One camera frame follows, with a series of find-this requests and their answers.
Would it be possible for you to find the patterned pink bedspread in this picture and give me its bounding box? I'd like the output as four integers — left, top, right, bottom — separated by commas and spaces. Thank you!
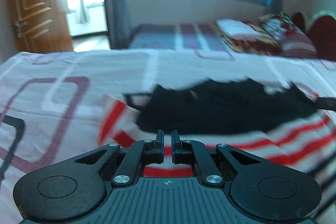
0, 49, 336, 224

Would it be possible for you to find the striped pillow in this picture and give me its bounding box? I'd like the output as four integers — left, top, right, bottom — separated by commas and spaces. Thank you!
259, 13, 318, 59

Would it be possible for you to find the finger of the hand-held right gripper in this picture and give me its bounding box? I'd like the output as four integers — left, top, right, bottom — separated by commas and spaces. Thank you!
315, 96, 336, 112

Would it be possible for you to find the striped knit sweater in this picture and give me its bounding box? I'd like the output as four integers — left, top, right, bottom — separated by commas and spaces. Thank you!
98, 76, 336, 180

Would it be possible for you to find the red scalloped headboard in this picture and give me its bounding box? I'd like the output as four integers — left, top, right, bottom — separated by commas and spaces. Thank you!
292, 10, 336, 62

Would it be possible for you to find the wooden door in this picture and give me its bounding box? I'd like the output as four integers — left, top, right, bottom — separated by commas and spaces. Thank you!
7, 0, 74, 52

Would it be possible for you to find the red yellow folded blanket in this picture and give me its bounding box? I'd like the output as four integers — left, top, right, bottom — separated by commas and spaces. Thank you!
210, 20, 282, 54

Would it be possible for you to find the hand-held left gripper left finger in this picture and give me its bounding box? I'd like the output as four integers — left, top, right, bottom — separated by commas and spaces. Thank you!
75, 130, 165, 187

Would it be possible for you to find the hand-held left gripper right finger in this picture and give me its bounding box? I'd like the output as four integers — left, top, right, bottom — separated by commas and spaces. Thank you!
171, 130, 261, 186

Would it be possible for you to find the metal door handle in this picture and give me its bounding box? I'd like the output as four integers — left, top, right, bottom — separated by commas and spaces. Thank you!
14, 21, 29, 39

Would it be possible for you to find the white folded cloth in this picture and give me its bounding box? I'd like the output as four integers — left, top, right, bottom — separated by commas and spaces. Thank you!
216, 19, 254, 38

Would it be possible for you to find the striped bed sheet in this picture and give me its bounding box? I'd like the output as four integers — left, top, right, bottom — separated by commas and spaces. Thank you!
129, 23, 231, 51

